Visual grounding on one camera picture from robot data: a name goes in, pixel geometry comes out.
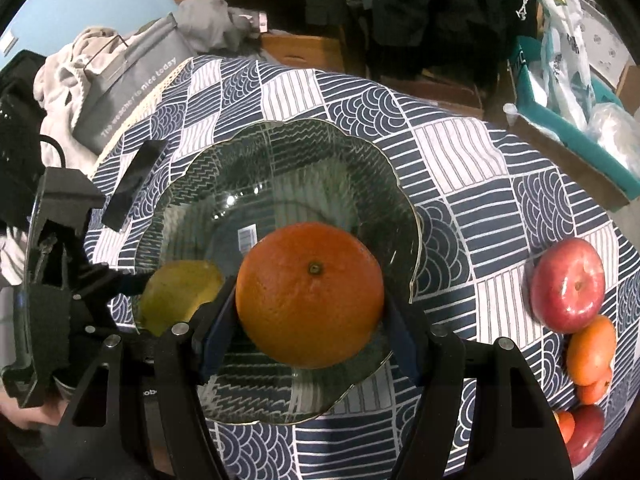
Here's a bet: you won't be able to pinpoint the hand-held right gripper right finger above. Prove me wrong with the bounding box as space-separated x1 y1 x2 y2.
382 295 576 480

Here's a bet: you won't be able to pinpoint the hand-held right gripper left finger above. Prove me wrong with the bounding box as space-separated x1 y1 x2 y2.
57 275 238 480

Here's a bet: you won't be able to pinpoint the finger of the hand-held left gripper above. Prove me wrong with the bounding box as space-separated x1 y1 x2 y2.
102 139 168 233
70 265 151 335

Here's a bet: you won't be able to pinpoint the yellow green lemon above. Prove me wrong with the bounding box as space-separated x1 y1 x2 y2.
136 259 226 337

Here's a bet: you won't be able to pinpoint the large orange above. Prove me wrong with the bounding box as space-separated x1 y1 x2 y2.
235 221 386 370

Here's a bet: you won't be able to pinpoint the clear glass plate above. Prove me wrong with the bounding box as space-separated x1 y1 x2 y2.
132 119 426 427

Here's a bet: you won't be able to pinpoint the large red apple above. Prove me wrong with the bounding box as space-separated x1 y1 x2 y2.
529 237 607 335

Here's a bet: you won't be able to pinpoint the small tangerine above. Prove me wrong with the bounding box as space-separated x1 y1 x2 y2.
552 410 577 445
576 366 613 406

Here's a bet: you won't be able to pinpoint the medium tangerine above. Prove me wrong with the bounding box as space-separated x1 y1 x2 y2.
566 314 618 387

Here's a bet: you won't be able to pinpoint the dark red apple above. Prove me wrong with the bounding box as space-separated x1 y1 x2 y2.
565 404 607 467

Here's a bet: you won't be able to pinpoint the person's left hand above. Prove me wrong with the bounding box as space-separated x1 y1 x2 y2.
0 390 63 433

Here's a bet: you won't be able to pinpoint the grey fabric bag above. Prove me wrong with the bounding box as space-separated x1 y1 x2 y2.
72 12 193 157

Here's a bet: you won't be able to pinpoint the beige blanket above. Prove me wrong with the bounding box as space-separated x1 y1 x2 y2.
34 26 131 166

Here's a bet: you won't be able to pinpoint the grey garment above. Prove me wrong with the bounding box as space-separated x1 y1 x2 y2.
175 0 268 56

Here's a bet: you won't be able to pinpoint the blue white patterned tablecloth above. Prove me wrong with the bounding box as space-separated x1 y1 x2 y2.
82 55 640 480

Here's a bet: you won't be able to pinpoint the flat brown cardboard box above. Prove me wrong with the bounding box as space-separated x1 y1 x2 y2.
380 72 486 121

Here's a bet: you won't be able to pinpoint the teal cardboard box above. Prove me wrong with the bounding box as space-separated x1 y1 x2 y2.
510 35 640 211

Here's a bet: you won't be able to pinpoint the clear plastic bag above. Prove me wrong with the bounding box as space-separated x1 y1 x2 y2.
587 102 640 171

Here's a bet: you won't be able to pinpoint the dark hanging clothes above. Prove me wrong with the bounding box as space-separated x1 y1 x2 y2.
292 0 538 86

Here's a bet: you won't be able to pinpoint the white printed plastic bag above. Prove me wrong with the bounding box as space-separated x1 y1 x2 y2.
525 0 601 131

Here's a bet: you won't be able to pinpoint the white patterned cardboard box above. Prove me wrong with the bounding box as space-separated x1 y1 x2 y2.
580 0 640 106

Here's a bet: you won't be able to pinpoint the black cable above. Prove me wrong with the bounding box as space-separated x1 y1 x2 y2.
40 135 68 171

